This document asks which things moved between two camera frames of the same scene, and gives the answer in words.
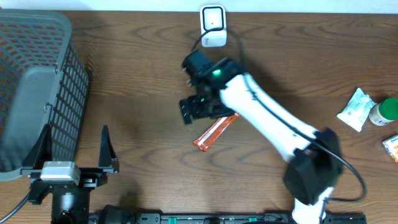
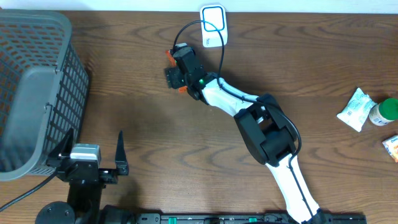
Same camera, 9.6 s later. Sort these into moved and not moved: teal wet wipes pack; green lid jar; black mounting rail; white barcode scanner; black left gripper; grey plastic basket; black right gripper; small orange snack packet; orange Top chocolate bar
Moved: black right gripper; orange Top chocolate bar; black left gripper
Not moved: white barcode scanner; green lid jar; teal wet wipes pack; grey plastic basket; black mounting rail; small orange snack packet
